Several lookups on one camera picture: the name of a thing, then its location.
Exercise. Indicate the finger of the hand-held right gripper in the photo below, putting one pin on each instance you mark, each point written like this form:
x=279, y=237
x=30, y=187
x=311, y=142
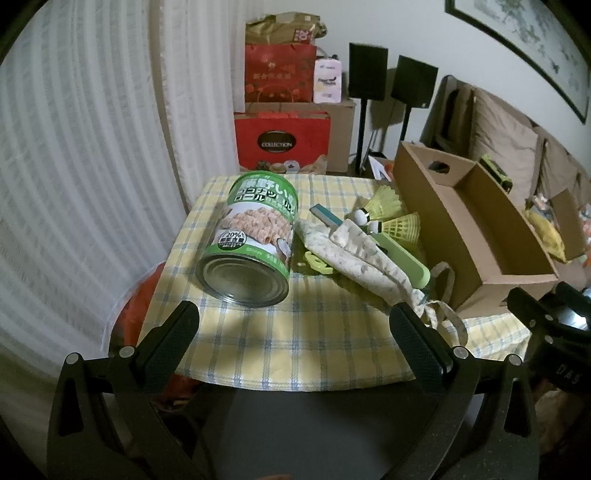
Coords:
x=572, y=297
x=531, y=309

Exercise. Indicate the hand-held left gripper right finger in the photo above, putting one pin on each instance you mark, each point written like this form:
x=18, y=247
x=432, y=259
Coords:
x=413, y=344

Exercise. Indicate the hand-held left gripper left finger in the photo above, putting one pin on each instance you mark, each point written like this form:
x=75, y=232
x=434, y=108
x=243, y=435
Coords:
x=178, y=330

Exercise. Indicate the green window squeegee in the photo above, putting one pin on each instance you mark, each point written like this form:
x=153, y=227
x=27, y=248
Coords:
x=411, y=265

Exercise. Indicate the floral cloth bag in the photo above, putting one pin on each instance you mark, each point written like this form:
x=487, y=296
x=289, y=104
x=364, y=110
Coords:
x=360, y=263

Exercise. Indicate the yellow shuttlecock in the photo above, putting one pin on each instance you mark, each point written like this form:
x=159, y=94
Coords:
x=401, y=226
x=385, y=203

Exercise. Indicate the green snack bag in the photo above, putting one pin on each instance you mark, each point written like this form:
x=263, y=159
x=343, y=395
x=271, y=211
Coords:
x=249, y=230

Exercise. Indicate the green carabiner clip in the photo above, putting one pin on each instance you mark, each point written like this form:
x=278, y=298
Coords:
x=318, y=264

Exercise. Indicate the brown cardboard box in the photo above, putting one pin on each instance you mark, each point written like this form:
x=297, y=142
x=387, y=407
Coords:
x=438, y=207

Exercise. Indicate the yellow soft toy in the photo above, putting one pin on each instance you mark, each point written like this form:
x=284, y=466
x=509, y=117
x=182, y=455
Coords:
x=547, y=235

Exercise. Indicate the small cardboard box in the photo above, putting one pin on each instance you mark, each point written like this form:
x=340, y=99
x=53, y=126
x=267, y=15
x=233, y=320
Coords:
x=570, y=221

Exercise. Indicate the yellow checkered tablecloth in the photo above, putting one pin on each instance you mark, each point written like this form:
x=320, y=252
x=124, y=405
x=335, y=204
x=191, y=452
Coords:
x=300, y=341

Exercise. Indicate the small beige sofa cushion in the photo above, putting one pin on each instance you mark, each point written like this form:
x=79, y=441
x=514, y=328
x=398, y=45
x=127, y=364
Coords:
x=558, y=170

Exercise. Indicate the green and black device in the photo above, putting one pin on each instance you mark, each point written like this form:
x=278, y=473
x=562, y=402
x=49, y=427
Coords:
x=496, y=173

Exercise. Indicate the large beige sofa cushion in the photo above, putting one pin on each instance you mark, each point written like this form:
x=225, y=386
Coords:
x=503, y=134

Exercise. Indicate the white paper sheet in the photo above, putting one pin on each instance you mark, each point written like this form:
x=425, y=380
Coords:
x=378, y=166

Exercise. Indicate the white curtain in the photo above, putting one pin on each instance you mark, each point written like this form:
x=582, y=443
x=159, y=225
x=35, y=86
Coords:
x=92, y=161

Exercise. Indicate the red collection gift bag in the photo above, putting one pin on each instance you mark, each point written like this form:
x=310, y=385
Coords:
x=258, y=134

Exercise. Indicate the black speaker stand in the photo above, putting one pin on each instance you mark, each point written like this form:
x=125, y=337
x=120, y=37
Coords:
x=406, y=124
x=363, y=134

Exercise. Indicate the large closed cardboard box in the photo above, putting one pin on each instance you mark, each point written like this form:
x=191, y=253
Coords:
x=341, y=134

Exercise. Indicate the black speaker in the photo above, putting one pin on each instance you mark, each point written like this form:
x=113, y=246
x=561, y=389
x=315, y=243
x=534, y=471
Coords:
x=367, y=71
x=413, y=83

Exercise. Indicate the white pink carton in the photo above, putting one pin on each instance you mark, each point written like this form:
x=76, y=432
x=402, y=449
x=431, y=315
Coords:
x=328, y=81

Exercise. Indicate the framed wall painting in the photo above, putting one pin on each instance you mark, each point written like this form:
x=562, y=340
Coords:
x=531, y=32

